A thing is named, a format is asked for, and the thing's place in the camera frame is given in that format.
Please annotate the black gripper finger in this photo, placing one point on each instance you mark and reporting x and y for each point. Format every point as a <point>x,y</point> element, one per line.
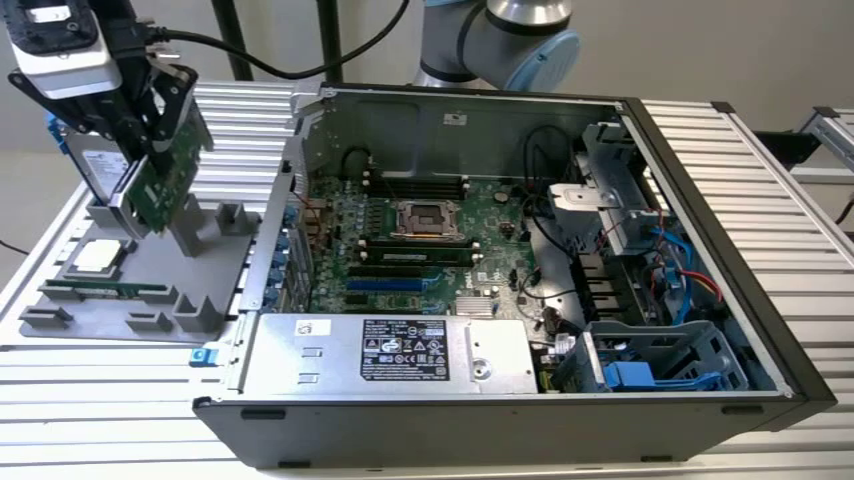
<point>116,132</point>
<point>174,100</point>

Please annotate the green graphics card black shroud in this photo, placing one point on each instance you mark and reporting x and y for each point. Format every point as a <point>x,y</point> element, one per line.
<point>167,200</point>

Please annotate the hard disk in blue carrier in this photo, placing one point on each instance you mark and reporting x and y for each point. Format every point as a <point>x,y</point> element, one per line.
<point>100,170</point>

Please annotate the black stand pole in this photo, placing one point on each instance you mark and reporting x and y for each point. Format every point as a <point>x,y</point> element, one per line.
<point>234,40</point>
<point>330,30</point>

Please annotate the silver CPU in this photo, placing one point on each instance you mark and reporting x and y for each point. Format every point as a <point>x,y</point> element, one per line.
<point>100,256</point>

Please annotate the grey plastic parts rack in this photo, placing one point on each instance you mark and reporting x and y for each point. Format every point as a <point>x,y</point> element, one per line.
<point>154,280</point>

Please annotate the green RAM stick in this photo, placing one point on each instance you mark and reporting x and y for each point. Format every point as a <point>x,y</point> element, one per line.
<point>414,256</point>
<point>107,290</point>

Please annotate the CPU socket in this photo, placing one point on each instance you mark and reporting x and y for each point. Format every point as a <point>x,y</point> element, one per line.
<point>423,216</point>

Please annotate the blue plastic case clip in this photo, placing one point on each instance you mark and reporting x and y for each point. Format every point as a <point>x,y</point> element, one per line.
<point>200,357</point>

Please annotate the black expansion slot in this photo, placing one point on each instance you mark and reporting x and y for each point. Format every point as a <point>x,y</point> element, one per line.
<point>387,272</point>

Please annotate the round coin battery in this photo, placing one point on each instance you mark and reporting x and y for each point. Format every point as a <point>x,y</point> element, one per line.
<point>502,195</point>

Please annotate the green motherboard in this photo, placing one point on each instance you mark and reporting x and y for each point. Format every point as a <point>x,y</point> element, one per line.
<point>494,235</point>

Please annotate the silver power supply unit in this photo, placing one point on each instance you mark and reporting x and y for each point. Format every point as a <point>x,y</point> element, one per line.
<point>334,360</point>

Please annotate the silver finned heatsink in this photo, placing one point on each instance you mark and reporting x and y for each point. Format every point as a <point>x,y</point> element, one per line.
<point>475,306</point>

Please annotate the metal drive cage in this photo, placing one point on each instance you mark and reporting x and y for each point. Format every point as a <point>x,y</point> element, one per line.
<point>603,170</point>

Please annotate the grey open PC case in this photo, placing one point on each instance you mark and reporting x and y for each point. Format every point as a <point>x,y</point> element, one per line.
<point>467,435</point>

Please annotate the blue bay latch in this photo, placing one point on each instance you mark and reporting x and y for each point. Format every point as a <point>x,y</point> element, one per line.
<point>627,375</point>

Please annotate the grey disk bay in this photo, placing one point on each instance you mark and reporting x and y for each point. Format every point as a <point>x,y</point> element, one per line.
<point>674,340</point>

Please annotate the neighbouring metal slat table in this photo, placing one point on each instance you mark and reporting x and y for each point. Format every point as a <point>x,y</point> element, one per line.
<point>830,130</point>

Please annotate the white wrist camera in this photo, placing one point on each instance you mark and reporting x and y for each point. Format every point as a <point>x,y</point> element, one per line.
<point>67,75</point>

